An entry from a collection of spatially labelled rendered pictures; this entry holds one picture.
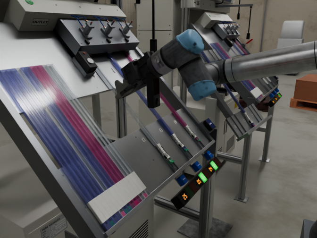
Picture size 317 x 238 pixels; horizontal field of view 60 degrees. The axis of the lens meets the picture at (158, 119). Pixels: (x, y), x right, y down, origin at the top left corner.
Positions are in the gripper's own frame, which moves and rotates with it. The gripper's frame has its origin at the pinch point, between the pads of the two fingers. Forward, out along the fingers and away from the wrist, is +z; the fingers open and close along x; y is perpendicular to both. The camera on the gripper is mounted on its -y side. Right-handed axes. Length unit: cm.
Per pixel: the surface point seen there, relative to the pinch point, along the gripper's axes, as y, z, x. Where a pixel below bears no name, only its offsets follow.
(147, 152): -21.0, -4.6, 5.5
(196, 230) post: -83, 43, -56
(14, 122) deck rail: 2.1, 0.8, 38.0
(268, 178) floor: -97, 24, -145
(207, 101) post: -16, -1, -58
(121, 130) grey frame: -9, 38, -32
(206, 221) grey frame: -67, 15, -32
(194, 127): -22.7, -5.1, -27.5
